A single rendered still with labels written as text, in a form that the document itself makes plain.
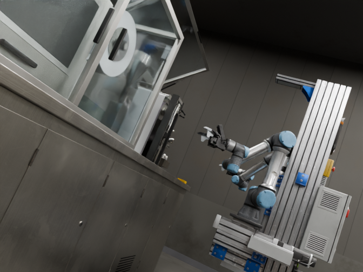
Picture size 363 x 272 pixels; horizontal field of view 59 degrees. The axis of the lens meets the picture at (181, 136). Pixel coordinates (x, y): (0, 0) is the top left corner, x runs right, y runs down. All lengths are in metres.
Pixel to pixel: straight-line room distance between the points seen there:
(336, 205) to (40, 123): 1.98
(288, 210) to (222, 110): 2.80
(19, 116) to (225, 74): 4.46
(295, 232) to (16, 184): 1.89
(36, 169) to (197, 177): 3.82
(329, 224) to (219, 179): 2.52
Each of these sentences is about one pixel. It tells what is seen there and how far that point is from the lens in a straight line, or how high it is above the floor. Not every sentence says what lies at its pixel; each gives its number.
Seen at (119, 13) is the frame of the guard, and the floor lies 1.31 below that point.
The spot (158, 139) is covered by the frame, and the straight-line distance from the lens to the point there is 2.24.
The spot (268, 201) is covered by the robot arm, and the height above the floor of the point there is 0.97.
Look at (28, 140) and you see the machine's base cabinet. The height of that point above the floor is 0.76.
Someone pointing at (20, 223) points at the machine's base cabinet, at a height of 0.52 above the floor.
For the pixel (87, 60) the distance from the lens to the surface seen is 1.20.
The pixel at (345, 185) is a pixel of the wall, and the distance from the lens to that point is 4.77.
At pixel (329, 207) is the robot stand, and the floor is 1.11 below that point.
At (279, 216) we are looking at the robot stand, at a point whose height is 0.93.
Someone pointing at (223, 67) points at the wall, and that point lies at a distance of 5.28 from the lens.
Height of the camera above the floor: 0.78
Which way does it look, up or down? 10 degrees up
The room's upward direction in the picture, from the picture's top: 23 degrees clockwise
